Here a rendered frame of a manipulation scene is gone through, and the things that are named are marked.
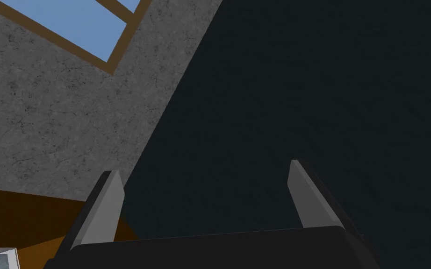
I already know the brown framed window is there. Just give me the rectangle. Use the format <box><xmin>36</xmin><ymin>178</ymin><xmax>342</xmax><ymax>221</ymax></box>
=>
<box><xmin>0</xmin><ymin>0</ymin><xmax>153</xmax><ymax>76</ymax></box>

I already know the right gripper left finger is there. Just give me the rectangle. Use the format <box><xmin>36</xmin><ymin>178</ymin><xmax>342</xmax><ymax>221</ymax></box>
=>
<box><xmin>64</xmin><ymin>170</ymin><xmax>125</xmax><ymax>250</ymax></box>

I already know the brown wooden table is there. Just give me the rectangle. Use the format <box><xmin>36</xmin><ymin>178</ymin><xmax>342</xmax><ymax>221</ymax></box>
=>
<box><xmin>0</xmin><ymin>186</ymin><xmax>140</xmax><ymax>269</ymax></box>

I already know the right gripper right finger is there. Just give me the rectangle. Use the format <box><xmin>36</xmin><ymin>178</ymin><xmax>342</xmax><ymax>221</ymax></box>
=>
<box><xmin>287</xmin><ymin>159</ymin><xmax>363</xmax><ymax>237</ymax></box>

